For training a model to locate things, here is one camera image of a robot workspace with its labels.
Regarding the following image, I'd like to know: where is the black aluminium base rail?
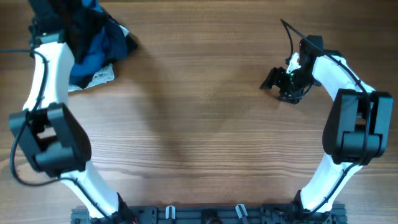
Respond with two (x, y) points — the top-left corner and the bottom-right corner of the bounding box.
(70, 204), (348, 224)

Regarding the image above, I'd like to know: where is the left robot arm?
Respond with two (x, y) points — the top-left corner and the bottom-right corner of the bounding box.
(9, 32), (137, 223)

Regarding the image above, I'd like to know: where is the blue shirt on pile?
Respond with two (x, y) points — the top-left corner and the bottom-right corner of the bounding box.
(68, 0), (108, 88)

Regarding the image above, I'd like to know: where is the white garment in pile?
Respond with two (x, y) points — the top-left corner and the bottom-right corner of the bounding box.
(67, 26), (130, 93)

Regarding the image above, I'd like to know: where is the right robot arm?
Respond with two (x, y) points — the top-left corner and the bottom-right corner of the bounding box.
(260, 50), (393, 220)

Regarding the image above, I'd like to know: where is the black polo shirt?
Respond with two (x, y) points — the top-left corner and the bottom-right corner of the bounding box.
(29, 0), (109, 63)

